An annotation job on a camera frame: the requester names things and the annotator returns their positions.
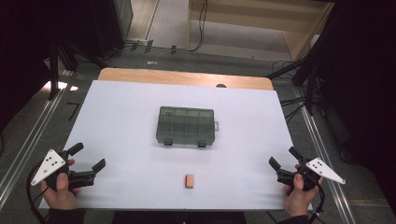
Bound black curtain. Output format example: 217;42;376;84
317;0;396;216
0;0;115;133

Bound smoky clear plastic storage box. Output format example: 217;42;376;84
155;105;220;149

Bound black metal stand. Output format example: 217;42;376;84
46;38;108;101
266;50;325;117

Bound wooden table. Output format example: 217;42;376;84
97;67;275;91

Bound person's left hand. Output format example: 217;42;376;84
40;159;79;211

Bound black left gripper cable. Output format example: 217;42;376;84
25;164;50;224

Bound light wooden shelf unit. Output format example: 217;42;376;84
186;0;336;63

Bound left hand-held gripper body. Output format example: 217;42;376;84
30;148;96;191

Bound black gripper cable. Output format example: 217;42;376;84
306;178;327;224
25;164;50;224

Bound grey cabinet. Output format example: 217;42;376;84
112;0;134;41

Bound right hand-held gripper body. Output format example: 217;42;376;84
276;157;347;192

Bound hanging black cable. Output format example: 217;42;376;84
188;0;209;53

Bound white table board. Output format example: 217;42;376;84
38;79;314;212

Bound metal floor rail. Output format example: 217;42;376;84
291;86;359;224
0;88;67;210

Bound person's right hand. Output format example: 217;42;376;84
282;163;325;218

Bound black floor cables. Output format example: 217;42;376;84
279;95;307;126

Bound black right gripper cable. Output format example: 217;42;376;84
306;178;327;224

